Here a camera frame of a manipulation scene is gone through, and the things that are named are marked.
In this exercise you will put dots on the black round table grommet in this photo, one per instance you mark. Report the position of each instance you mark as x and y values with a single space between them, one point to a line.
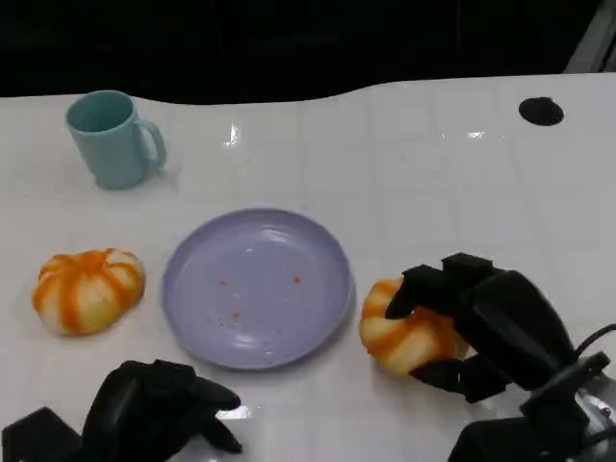
541 111

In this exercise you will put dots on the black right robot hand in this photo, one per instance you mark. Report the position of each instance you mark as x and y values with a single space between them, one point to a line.
510 322

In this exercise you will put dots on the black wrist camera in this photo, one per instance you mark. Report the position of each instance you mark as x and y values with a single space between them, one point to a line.
529 438
38 438

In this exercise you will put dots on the pale green mug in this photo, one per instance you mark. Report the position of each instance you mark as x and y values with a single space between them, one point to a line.
113 146

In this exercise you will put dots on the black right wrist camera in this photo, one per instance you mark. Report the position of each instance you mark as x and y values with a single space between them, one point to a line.
529 438

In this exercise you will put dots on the grey metal frame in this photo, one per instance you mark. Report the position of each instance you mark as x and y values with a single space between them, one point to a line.
597 43

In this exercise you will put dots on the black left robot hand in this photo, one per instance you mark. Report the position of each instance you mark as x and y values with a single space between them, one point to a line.
139 414

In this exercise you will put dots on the lilac plate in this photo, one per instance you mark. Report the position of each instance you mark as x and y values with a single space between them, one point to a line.
260 303

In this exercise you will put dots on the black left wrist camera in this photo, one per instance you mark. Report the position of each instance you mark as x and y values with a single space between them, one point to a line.
38 438

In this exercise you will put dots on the orange and white bread roll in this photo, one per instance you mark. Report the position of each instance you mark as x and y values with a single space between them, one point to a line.
404 341
86 293

